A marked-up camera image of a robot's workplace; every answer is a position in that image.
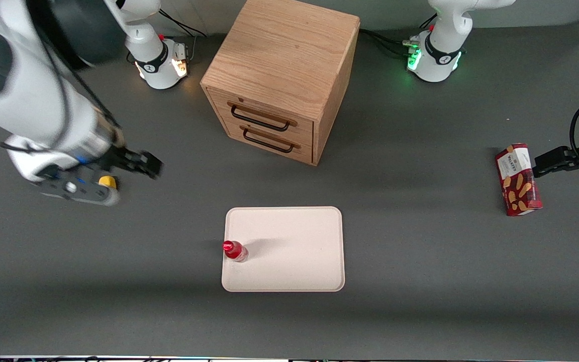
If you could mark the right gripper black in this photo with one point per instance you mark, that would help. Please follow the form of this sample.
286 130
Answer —
120 157

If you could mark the red coke bottle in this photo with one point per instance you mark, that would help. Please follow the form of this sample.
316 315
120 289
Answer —
235 252

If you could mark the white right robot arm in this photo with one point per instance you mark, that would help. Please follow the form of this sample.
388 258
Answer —
33 100

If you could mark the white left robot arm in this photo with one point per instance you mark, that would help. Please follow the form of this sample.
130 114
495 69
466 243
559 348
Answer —
440 60

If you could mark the cream rectangular tray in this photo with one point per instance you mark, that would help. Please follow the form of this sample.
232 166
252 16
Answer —
294 251

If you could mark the yellow lemon-shaped object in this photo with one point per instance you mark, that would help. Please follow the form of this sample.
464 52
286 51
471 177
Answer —
108 182

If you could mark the red biscuit snack box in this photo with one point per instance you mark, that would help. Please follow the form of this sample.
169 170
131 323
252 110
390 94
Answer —
518 181

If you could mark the wooden drawer front with keyhole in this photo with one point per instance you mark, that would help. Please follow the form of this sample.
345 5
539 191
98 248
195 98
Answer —
264 108

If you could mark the plain wooden drawer front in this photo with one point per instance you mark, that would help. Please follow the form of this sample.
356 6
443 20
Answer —
279 152

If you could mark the wooden two-drawer cabinet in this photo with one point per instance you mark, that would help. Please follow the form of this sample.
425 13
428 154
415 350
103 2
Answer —
279 55

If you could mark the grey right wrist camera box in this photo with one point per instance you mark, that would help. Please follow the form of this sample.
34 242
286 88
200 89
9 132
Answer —
81 194

